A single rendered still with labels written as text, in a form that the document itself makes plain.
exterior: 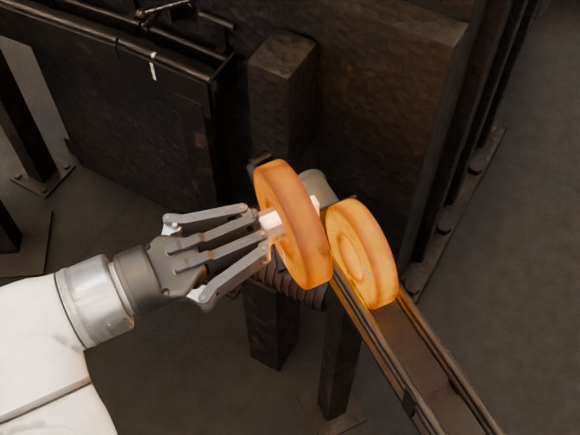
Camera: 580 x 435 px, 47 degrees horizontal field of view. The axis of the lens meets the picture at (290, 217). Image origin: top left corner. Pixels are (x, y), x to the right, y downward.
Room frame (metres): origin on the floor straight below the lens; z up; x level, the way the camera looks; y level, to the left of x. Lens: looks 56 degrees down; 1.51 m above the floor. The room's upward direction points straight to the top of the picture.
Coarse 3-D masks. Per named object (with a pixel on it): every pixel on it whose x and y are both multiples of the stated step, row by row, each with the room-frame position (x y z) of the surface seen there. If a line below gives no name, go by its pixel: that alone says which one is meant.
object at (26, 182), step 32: (0, 64) 1.15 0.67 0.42; (0, 96) 1.12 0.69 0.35; (32, 128) 1.15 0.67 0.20; (192, 128) 0.82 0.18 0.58; (224, 128) 0.85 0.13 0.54; (32, 160) 1.12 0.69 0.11; (64, 160) 1.20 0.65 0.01; (192, 160) 0.83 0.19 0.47; (224, 160) 0.84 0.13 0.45; (224, 192) 0.83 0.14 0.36
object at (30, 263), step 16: (0, 208) 0.93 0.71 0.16; (0, 224) 0.89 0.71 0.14; (16, 224) 0.98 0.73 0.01; (32, 224) 0.98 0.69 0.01; (48, 224) 0.98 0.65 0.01; (0, 240) 0.89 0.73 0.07; (16, 240) 0.91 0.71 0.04; (32, 240) 0.93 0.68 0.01; (48, 240) 0.93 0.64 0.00; (0, 256) 0.88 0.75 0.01; (16, 256) 0.88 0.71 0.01; (32, 256) 0.88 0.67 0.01; (0, 272) 0.83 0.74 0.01; (16, 272) 0.83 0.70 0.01; (32, 272) 0.83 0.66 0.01
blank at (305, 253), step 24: (264, 168) 0.46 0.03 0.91; (288, 168) 0.45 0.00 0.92; (264, 192) 0.45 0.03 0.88; (288, 192) 0.42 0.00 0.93; (288, 216) 0.39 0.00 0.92; (312, 216) 0.40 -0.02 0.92; (288, 240) 0.43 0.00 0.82; (312, 240) 0.38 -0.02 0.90; (288, 264) 0.40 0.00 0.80; (312, 264) 0.36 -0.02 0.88
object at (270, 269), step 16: (256, 208) 0.67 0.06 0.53; (272, 256) 0.58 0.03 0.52; (256, 272) 0.57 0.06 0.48; (272, 272) 0.56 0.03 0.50; (256, 288) 0.59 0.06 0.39; (272, 288) 0.58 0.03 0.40; (288, 288) 0.54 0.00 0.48; (320, 288) 0.52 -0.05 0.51; (256, 304) 0.59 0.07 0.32; (272, 304) 0.57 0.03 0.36; (288, 304) 0.61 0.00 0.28; (304, 304) 0.52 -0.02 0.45; (320, 304) 0.51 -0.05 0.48; (256, 320) 0.59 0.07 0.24; (272, 320) 0.57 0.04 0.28; (288, 320) 0.61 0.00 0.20; (256, 336) 0.59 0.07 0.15; (272, 336) 0.57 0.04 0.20; (288, 336) 0.61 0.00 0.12; (256, 352) 0.59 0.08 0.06; (272, 352) 0.57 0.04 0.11; (288, 352) 0.61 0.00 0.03; (272, 368) 0.57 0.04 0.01
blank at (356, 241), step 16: (336, 208) 0.51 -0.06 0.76; (352, 208) 0.50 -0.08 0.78; (336, 224) 0.51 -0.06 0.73; (352, 224) 0.47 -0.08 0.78; (368, 224) 0.47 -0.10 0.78; (336, 240) 0.50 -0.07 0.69; (352, 240) 0.47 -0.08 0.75; (368, 240) 0.45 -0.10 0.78; (384, 240) 0.45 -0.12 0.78; (336, 256) 0.50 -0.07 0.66; (352, 256) 0.49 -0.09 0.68; (368, 256) 0.43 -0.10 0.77; (384, 256) 0.43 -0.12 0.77; (352, 272) 0.46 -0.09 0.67; (368, 272) 0.43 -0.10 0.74; (384, 272) 0.42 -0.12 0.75; (368, 288) 0.42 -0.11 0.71; (384, 288) 0.41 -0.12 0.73; (368, 304) 0.41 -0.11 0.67; (384, 304) 0.40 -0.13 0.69
